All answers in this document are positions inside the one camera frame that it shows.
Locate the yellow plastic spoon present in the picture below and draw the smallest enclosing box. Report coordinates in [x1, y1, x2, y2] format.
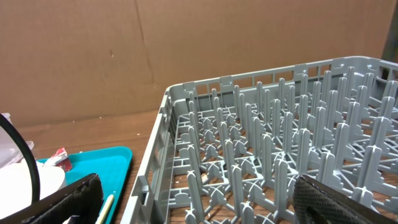
[95, 194, 114, 224]

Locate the brown cardboard backdrop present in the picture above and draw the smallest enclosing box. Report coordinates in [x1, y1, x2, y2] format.
[1, 0, 396, 126]

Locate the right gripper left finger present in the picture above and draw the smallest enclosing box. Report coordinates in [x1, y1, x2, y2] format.
[1, 173, 104, 224]

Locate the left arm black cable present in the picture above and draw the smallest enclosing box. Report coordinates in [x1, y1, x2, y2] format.
[0, 113, 41, 205]

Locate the clear plastic bin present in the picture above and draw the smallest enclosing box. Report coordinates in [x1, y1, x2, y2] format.
[1, 128, 23, 167]

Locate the medium white plate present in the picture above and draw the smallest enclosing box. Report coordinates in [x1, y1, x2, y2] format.
[0, 162, 67, 218]

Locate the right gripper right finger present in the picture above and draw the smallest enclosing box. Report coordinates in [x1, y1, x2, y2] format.
[292, 175, 397, 224]

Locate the teal plastic serving tray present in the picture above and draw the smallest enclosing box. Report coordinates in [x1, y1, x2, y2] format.
[37, 146, 134, 224]

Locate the grey dishwasher rack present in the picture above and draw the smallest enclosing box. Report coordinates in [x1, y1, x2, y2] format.
[121, 56, 397, 223]

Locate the red foil snack wrapper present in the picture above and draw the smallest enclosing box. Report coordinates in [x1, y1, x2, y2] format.
[45, 147, 72, 172]

